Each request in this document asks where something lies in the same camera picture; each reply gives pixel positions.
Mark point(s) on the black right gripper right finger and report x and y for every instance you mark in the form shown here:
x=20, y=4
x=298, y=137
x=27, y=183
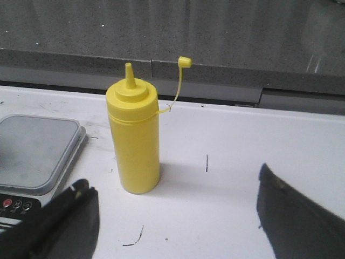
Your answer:
x=296, y=226

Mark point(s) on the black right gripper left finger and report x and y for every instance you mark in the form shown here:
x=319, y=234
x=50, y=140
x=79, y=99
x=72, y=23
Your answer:
x=66, y=227

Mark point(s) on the yellow squeeze bottle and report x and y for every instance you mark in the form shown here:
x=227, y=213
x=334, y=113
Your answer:
x=133, y=113

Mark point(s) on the silver electronic kitchen scale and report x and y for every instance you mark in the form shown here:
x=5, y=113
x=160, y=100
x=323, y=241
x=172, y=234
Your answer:
x=37, y=156

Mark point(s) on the grey stone counter ledge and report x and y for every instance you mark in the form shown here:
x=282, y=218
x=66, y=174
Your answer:
x=284, y=55

